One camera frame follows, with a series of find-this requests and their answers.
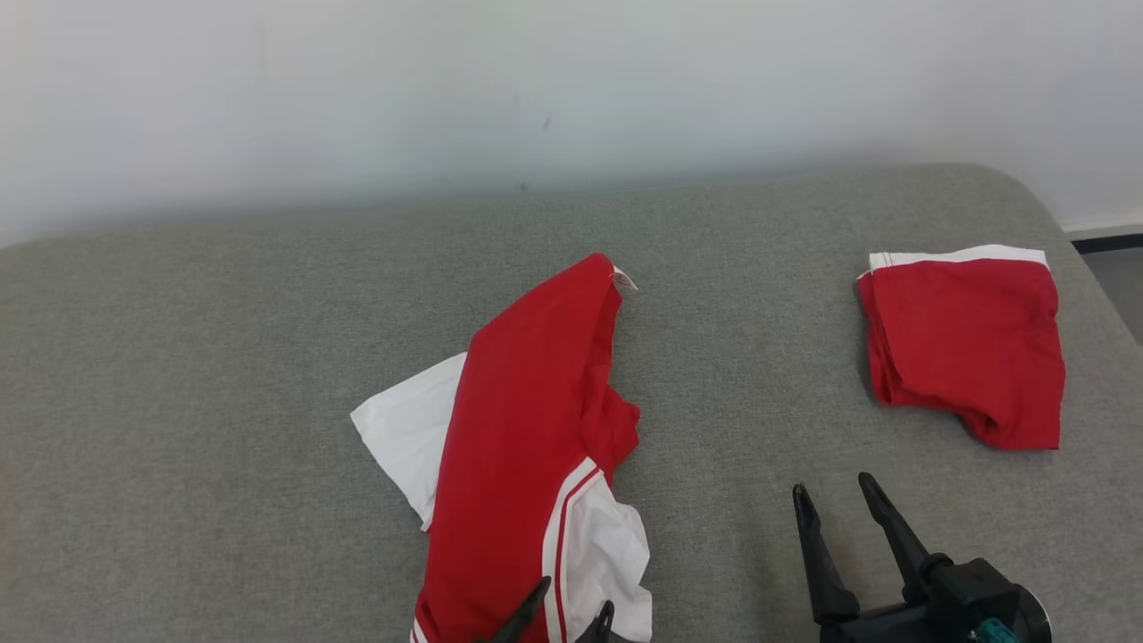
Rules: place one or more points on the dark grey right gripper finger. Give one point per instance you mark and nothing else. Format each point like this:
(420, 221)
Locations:
(897, 531)
(821, 563)

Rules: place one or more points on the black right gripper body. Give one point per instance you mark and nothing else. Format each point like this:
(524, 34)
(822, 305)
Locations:
(955, 607)

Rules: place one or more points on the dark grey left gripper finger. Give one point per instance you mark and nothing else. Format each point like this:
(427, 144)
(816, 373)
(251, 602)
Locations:
(601, 625)
(527, 616)

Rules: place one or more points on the red shirt with white sleeves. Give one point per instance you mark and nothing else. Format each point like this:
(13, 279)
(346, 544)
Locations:
(518, 429)

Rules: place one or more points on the red shorts with white stripe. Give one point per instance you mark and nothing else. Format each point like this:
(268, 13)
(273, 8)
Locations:
(964, 348)

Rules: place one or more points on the black skirting strip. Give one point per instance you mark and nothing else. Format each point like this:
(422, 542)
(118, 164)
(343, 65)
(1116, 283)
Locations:
(1107, 244)

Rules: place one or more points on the grey fabric sofa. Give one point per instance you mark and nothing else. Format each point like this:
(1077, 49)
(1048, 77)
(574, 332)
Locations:
(223, 357)

